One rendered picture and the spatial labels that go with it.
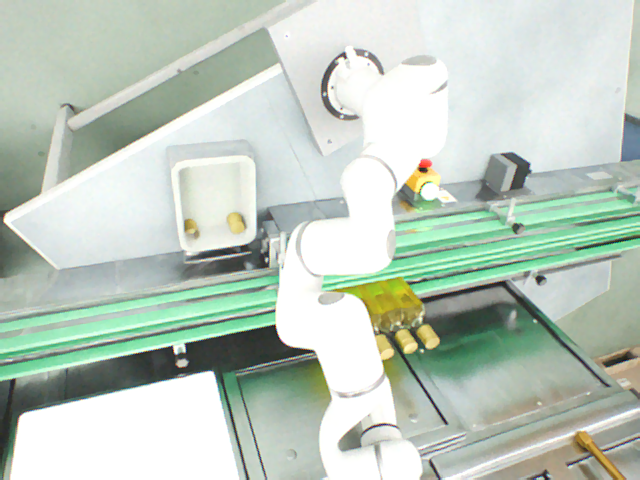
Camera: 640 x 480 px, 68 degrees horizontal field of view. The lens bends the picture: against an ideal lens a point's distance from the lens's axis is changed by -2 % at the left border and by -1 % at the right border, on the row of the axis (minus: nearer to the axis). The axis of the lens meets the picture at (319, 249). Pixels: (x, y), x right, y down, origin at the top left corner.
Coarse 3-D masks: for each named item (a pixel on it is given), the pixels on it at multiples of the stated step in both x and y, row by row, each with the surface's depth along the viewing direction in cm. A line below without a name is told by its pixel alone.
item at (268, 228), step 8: (264, 224) 112; (272, 224) 112; (264, 232) 112; (272, 232) 110; (264, 240) 113; (264, 248) 112; (272, 248) 110; (264, 256) 116; (272, 256) 112; (272, 264) 113
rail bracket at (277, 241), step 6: (276, 234) 108; (282, 234) 100; (270, 240) 106; (276, 240) 107; (282, 240) 100; (270, 246) 107; (276, 246) 105; (282, 246) 101; (276, 252) 103; (282, 252) 102; (276, 258) 104; (282, 258) 102; (282, 264) 101; (282, 270) 99; (276, 288) 110
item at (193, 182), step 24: (192, 168) 105; (216, 168) 107; (240, 168) 108; (192, 192) 108; (216, 192) 110; (240, 192) 112; (192, 216) 111; (216, 216) 114; (192, 240) 110; (216, 240) 111; (240, 240) 112
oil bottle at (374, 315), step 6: (342, 288) 115; (348, 288) 115; (354, 288) 115; (360, 288) 115; (354, 294) 113; (360, 294) 113; (366, 294) 113; (366, 300) 112; (366, 306) 110; (372, 306) 110; (372, 312) 108; (378, 312) 108; (372, 318) 107; (378, 318) 107; (372, 324) 106; (378, 324) 107
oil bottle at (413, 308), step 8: (384, 280) 119; (392, 280) 119; (400, 280) 119; (392, 288) 116; (400, 288) 116; (408, 288) 116; (400, 296) 114; (408, 296) 114; (416, 296) 114; (400, 304) 112; (408, 304) 112; (416, 304) 112; (408, 312) 110; (416, 312) 110; (424, 312) 111; (408, 320) 110; (408, 328) 112
